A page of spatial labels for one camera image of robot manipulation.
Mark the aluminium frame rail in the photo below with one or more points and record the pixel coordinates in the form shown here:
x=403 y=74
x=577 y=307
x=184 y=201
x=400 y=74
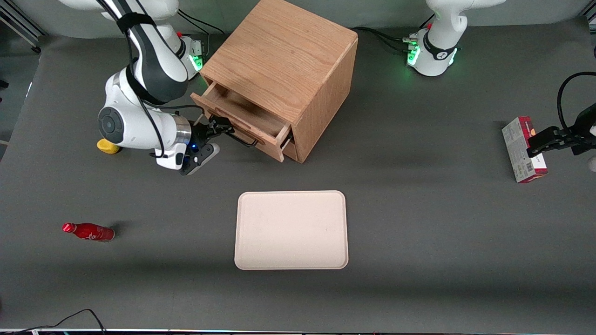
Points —
x=18 y=28

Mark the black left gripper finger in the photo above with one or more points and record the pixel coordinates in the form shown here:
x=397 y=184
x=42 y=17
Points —
x=545 y=145
x=551 y=133

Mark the beige plastic tray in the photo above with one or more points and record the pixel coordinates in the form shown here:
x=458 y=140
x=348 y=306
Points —
x=291 y=230

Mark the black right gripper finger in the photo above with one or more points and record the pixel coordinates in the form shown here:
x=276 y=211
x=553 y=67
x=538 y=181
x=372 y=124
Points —
x=220 y=123
x=222 y=132

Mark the red soda bottle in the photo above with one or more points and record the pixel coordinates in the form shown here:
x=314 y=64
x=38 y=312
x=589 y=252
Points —
x=91 y=231

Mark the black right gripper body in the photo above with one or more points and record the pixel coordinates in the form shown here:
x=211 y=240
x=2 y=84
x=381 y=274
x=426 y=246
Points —
x=201 y=134

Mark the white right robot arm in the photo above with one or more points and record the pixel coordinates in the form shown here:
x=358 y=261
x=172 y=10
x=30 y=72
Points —
x=139 y=125

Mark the wooden oak drawer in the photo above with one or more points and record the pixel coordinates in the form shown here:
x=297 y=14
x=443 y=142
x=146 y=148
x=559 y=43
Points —
x=253 y=116

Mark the yellow lemon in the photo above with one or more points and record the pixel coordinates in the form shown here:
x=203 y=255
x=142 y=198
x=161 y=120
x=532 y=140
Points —
x=106 y=148

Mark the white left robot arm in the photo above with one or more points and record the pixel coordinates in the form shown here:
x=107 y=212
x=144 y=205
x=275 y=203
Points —
x=440 y=51

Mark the red grey cardboard box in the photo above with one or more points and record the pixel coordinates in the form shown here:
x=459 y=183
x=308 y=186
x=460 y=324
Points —
x=519 y=149

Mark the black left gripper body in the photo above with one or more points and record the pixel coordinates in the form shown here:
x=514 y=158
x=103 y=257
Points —
x=585 y=123

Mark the wooden oak cabinet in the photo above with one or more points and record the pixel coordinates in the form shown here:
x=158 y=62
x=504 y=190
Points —
x=284 y=51

